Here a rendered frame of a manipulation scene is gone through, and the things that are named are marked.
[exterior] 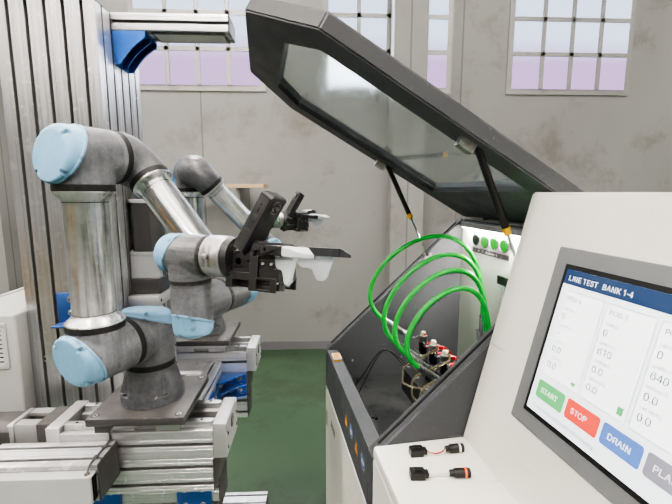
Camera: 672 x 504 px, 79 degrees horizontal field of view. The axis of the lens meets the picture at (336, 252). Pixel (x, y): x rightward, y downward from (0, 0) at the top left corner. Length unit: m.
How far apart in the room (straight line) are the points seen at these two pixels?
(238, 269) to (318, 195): 3.25
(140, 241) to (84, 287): 0.38
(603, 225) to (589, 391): 0.28
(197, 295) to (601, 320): 0.69
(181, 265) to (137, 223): 0.55
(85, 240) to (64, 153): 0.17
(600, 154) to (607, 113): 0.38
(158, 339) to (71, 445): 0.32
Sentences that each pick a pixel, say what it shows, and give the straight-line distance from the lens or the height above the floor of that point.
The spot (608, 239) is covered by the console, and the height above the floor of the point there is 1.47.
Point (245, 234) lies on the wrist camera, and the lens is 0.70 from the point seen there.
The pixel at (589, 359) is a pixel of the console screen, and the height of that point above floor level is 1.28.
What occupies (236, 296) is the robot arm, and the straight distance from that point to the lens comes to 0.88.
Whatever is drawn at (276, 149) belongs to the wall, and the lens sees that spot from 3.99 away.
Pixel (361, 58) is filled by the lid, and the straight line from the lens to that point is 0.88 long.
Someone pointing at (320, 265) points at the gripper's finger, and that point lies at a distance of 0.73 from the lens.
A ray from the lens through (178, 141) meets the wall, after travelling 4.17.
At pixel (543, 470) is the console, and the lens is 0.90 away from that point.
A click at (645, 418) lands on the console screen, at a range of 0.75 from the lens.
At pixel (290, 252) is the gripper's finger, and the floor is 1.46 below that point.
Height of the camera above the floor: 1.55
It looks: 8 degrees down
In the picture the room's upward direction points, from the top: straight up
